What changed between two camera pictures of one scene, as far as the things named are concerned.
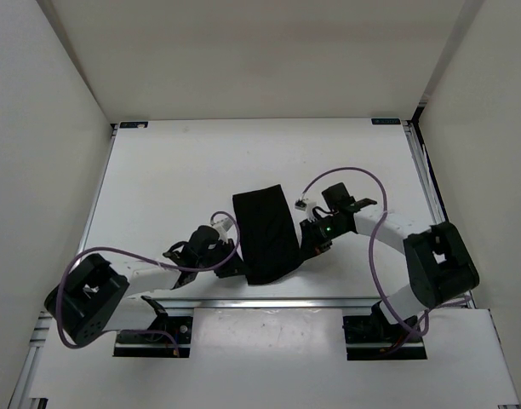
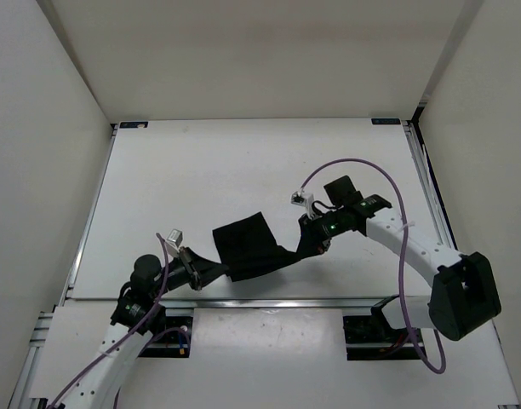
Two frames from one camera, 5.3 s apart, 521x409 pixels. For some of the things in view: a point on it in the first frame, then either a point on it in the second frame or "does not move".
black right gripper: (311, 243) does not move
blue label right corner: (385, 121) does not move
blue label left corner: (134, 124) does not move
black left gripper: (234, 267) → (191, 267)
